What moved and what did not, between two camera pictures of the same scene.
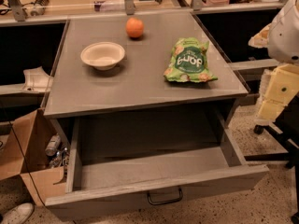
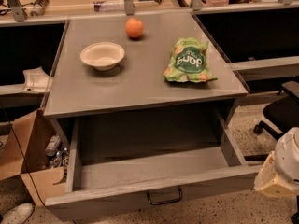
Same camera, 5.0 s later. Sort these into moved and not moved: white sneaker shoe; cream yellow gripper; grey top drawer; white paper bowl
Moved: cream yellow gripper
Not moved: white paper bowl; grey top drawer; white sneaker shoe
